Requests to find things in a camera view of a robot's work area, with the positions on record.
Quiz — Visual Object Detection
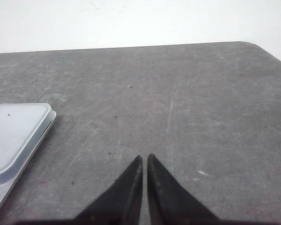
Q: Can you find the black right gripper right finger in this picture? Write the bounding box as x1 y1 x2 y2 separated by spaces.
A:
147 154 220 225

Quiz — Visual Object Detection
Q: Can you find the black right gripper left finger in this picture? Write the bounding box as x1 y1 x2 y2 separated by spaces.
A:
75 156 143 225

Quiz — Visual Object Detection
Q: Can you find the silver digital kitchen scale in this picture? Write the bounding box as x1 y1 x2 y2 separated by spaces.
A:
0 103 57 209

